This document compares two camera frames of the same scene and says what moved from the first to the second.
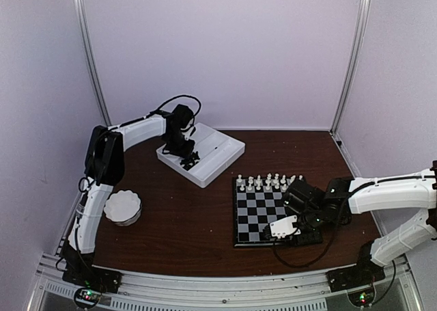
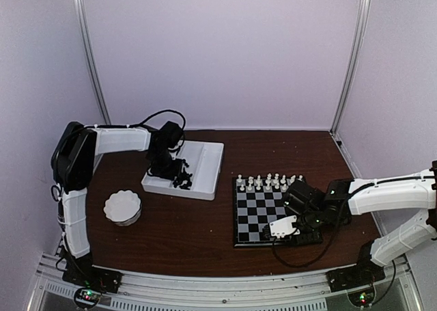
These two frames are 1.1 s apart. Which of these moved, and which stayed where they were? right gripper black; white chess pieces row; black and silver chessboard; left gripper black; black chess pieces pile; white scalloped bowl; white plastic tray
Moved: white plastic tray; black chess pieces pile; left gripper black
Stayed: white scalloped bowl; black and silver chessboard; white chess pieces row; right gripper black
